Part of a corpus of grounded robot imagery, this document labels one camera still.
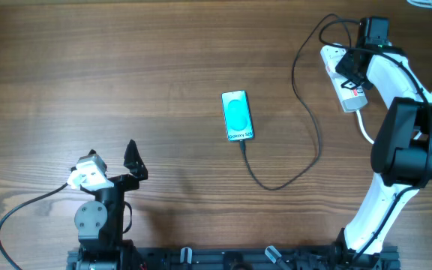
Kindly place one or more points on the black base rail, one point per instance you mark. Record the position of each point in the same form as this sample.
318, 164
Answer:
311, 257

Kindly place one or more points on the blue screen smartphone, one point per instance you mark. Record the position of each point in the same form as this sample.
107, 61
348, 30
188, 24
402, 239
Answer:
237, 116

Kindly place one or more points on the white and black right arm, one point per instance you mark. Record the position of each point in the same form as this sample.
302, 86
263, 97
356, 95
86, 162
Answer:
401, 155

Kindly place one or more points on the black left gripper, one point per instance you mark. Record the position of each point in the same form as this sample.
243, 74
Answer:
132, 162

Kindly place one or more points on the white power strip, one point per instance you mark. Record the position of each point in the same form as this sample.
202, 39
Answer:
351, 97

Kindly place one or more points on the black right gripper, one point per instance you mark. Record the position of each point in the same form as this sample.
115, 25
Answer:
340, 69

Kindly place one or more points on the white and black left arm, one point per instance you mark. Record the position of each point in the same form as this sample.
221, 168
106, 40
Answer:
100, 221

